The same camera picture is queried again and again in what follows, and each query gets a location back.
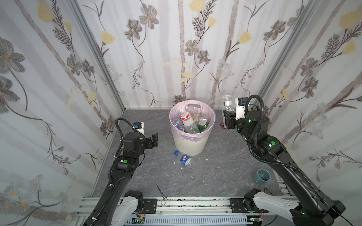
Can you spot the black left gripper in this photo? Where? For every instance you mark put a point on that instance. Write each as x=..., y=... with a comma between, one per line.
x=152, y=140

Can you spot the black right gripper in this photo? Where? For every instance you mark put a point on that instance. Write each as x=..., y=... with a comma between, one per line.
x=229, y=119

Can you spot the clear bottle green cap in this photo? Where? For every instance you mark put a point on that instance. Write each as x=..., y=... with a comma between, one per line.
x=227, y=105

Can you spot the green soda bottle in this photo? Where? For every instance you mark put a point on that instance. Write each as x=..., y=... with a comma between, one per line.
x=202, y=128

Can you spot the Pepsi label bottle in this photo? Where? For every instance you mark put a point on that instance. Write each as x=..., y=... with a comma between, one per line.
x=183, y=158

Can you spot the clear ribbed water bottle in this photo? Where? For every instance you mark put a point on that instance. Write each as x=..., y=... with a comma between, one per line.
x=188, y=122

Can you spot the red white label bottle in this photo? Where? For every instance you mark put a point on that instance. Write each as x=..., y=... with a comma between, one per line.
x=177, y=122

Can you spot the blue label bottle white cap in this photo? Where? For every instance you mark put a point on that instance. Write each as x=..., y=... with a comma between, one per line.
x=194, y=109

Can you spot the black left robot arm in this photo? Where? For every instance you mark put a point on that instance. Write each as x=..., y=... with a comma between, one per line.
x=132, y=145

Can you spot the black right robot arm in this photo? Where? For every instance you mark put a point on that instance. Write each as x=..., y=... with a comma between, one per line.
x=313, y=207

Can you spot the pink bin liner bag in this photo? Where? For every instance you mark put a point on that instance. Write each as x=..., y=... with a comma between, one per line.
x=206, y=110

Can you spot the cream plastic waste bin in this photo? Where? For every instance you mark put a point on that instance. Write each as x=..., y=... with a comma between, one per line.
x=191, y=144

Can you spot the metal forceps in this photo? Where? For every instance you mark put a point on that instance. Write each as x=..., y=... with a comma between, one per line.
x=165, y=198

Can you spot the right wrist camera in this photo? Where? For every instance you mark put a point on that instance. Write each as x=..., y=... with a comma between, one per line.
x=240, y=107

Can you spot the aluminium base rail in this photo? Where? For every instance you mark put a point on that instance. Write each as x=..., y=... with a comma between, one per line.
x=208, y=211

